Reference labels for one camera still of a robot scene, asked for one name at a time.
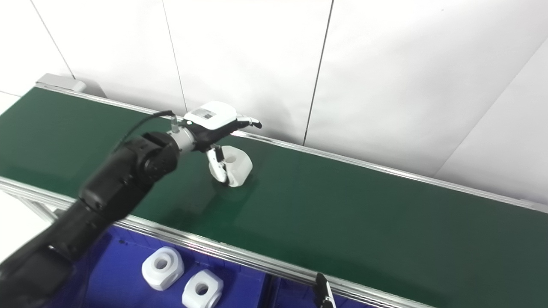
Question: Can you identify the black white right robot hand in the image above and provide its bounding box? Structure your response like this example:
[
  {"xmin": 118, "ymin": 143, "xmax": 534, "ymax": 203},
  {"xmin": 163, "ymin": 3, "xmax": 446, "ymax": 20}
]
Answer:
[{"xmin": 314, "ymin": 272, "xmax": 335, "ymax": 308}]

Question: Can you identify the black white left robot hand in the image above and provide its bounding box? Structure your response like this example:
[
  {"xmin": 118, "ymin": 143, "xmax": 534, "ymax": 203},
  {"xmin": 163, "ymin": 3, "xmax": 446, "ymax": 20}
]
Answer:
[{"xmin": 183, "ymin": 101, "xmax": 263, "ymax": 184}]

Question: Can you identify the white plastic part with hole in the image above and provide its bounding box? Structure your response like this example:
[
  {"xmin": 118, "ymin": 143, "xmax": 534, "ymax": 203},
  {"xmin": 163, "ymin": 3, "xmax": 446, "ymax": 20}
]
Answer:
[
  {"xmin": 182, "ymin": 269, "xmax": 224, "ymax": 308},
  {"xmin": 210, "ymin": 145, "xmax": 253, "ymax": 188},
  {"xmin": 142, "ymin": 246, "xmax": 185, "ymax": 291}
]

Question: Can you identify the blue plastic bin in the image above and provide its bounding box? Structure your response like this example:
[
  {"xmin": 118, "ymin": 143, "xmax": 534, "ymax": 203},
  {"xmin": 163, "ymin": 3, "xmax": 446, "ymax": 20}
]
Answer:
[
  {"xmin": 43, "ymin": 222, "xmax": 274, "ymax": 308},
  {"xmin": 266, "ymin": 275, "xmax": 386, "ymax": 308}
]

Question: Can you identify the green conveyor belt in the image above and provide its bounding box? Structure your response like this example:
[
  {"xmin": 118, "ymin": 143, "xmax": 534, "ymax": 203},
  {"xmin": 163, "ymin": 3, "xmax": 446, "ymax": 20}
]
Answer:
[
  {"xmin": 0, "ymin": 83, "xmax": 548, "ymax": 308},
  {"xmin": 0, "ymin": 87, "xmax": 548, "ymax": 308}
]

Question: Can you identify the grey conveyor end box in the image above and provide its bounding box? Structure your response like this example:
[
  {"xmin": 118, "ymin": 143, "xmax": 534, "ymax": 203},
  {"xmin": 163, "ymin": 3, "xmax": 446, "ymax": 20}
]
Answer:
[{"xmin": 36, "ymin": 73, "xmax": 87, "ymax": 93}]

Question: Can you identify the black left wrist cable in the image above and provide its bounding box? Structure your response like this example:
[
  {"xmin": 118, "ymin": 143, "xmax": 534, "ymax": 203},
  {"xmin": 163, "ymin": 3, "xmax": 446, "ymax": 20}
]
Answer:
[{"xmin": 113, "ymin": 110, "xmax": 177, "ymax": 152}]

